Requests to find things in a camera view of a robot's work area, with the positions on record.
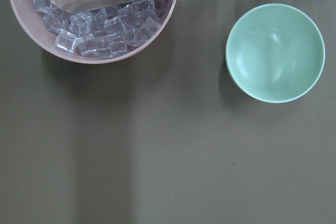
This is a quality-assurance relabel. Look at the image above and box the pink bowl with ice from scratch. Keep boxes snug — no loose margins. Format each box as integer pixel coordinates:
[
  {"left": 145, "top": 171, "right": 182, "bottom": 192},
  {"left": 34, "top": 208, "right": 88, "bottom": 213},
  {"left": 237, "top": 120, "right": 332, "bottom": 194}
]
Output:
[{"left": 10, "top": 0, "right": 177, "bottom": 64}]

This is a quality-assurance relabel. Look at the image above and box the mint green bowl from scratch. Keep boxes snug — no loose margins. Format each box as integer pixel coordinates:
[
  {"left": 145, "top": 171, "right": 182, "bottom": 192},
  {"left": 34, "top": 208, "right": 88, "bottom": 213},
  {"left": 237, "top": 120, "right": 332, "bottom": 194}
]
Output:
[{"left": 225, "top": 3, "right": 326, "bottom": 103}]

